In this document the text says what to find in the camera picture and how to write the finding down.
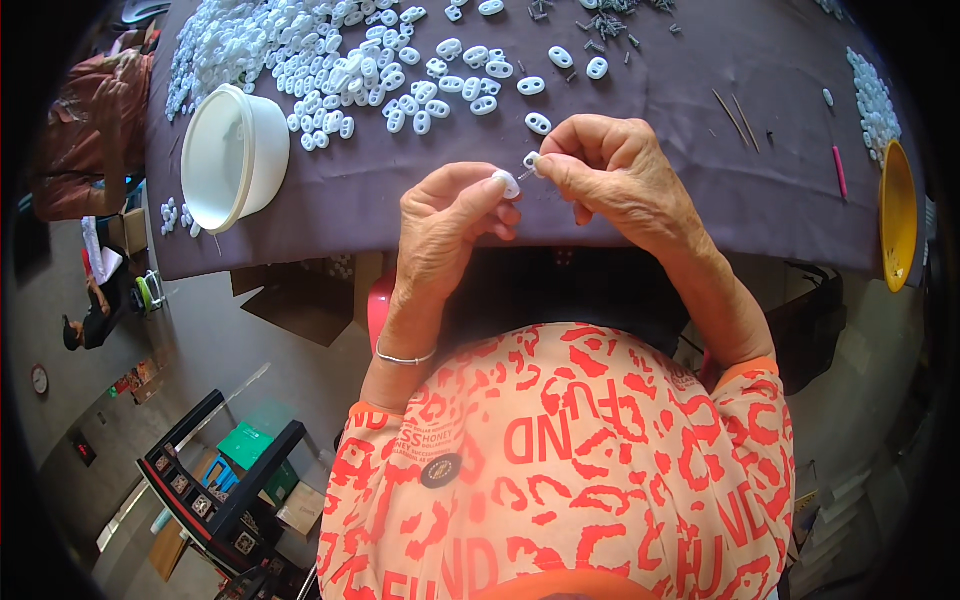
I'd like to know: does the heap of small white plugs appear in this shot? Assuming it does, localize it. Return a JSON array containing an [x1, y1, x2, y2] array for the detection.
[[846, 46, 903, 168]]

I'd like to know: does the thin wooden stick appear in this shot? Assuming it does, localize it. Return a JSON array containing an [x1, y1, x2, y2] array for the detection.
[[732, 93, 761, 154], [711, 89, 750, 148]]

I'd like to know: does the green box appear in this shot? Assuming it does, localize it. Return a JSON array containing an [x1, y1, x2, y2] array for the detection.
[[216, 420, 302, 505]]

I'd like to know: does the heap of white cord stoppers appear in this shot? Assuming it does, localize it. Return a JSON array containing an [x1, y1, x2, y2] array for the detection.
[[165, 0, 516, 153]]

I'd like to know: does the red plastic stool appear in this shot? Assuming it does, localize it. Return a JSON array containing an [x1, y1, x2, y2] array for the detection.
[[366, 268, 398, 355]]

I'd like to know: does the yellow plastic bowl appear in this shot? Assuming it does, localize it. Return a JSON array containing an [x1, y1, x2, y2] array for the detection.
[[878, 138, 920, 294]]

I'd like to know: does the person's right hand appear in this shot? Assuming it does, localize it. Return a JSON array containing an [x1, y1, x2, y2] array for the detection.
[[532, 114, 711, 254]]

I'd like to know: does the white plastic bowl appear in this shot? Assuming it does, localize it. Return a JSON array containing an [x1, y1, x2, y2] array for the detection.
[[180, 84, 291, 236]]

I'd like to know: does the black shelf rack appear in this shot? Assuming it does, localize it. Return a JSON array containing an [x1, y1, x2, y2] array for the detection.
[[135, 389, 320, 600]]

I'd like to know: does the person's body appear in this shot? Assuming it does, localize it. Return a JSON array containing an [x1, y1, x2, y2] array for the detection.
[[316, 322, 796, 600]]

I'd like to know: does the pile of small metal springs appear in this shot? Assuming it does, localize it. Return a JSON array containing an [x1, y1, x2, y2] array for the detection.
[[528, 0, 685, 84]]

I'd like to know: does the small cardboard box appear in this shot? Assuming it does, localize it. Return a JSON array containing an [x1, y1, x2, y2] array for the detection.
[[107, 207, 150, 258]]

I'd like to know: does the stack of white cartons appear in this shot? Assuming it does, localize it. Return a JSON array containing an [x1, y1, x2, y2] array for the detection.
[[791, 463, 880, 597]]

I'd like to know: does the person's left hand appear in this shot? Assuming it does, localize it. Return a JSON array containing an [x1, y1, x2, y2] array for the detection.
[[397, 161, 523, 303]]

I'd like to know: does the black bag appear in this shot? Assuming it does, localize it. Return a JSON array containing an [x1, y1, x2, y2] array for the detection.
[[763, 262, 849, 396]]

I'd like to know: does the silver bracelet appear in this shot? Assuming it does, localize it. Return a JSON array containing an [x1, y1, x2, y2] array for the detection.
[[375, 339, 439, 368]]

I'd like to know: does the purple table cloth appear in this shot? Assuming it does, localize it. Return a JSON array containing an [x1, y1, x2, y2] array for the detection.
[[144, 0, 928, 283]]

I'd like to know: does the cluster of white plastic pieces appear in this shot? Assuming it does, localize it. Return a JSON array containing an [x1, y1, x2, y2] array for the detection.
[[159, 196, 204, 240]]

